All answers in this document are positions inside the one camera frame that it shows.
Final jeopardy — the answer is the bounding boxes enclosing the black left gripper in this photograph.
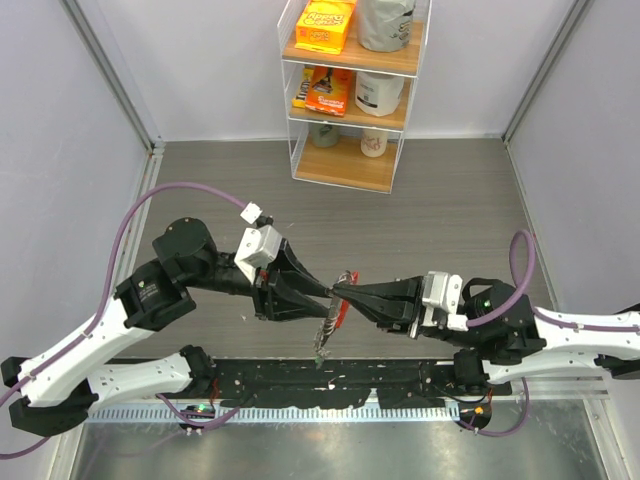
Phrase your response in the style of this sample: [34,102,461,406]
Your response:
[183,238,334,321]

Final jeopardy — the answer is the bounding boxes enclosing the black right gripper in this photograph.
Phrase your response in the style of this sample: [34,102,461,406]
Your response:
[332,272,485,349]

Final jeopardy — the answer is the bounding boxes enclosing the red handled metal key organizer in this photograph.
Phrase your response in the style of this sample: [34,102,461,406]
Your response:
[313,289,349,360]

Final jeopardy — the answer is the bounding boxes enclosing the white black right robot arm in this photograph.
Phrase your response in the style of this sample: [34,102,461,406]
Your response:
[332,272,639,395]

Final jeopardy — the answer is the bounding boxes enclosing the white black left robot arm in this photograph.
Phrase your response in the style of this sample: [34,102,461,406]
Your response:
[1,217,329,437]

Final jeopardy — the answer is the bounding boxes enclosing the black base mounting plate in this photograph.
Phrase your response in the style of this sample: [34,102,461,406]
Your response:
[154,357,516,412]

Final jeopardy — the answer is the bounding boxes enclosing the grey green mug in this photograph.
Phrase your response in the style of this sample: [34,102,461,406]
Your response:
[309,123,340,148]

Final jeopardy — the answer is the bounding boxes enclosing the white patterned cup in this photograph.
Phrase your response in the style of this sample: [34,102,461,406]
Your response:
[360,129,389,158]

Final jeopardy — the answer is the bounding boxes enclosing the yellow black candy box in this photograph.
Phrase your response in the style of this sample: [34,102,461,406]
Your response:
[292,65,315,109]

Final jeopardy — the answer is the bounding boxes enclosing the orange snack box middle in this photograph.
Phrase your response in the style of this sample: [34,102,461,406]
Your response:
[305,66,353,117]

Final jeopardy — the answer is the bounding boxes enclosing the orange snack box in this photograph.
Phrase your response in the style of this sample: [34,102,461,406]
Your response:
[295,1,357,55]
[305,66,353,117]

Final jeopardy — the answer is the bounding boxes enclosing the white bag middle shelf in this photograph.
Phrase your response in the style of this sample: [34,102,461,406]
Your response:
[355,71,405,117]

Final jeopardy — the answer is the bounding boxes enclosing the orange snack box top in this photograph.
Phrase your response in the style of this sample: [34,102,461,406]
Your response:
[295,1,357,55]

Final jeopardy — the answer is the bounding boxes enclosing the grey white bag top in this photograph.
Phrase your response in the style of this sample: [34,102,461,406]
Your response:
[356,0,416,53]

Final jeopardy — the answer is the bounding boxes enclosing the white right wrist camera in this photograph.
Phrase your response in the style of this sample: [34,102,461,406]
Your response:
[420,271,468,332]

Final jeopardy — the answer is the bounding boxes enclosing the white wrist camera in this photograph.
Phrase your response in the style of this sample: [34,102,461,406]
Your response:
[420,271,468,332]
[234,225,283,284]

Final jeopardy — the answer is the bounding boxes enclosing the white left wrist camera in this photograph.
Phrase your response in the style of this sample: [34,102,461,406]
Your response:
[234,225,283,284]

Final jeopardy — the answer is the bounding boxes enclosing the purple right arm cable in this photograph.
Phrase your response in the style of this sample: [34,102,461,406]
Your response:
[458,229,539,437]

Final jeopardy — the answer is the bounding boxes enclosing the slotted white cable duct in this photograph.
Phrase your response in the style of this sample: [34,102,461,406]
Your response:
[87,401,459,424]

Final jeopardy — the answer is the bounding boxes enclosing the aluminium frame rail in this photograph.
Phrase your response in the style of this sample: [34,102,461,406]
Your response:
[64,139,166,401]

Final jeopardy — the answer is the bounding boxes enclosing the white wire wooden shelf rack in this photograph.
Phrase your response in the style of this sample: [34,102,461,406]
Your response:
[277,1,433,194]

